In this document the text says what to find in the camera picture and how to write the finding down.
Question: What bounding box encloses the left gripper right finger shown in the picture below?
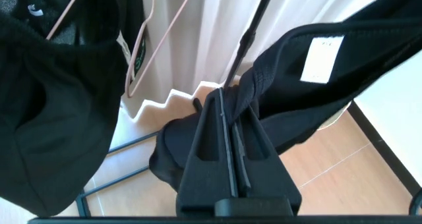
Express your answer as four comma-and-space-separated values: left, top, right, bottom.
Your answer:
231, 105, 303, 217

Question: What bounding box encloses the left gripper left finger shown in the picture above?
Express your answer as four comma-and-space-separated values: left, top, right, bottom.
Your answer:
175, 87, 239, 217

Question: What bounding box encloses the black garment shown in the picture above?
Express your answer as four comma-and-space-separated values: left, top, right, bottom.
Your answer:
148, 0, 422, 194

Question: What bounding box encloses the pink clothes hanger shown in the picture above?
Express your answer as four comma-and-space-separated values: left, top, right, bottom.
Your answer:
124, 0, 198, 99
45, 0, 86, 41

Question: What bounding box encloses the white laundry basket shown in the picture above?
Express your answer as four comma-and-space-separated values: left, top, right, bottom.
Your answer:
316, 101, 353, 131

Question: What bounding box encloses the black clothes rack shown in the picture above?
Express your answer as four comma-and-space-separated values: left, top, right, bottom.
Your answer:
75, 0, 278, 217

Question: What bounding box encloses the beige curtain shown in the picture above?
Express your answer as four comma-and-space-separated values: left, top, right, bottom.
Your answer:
110, 0, 400, 119

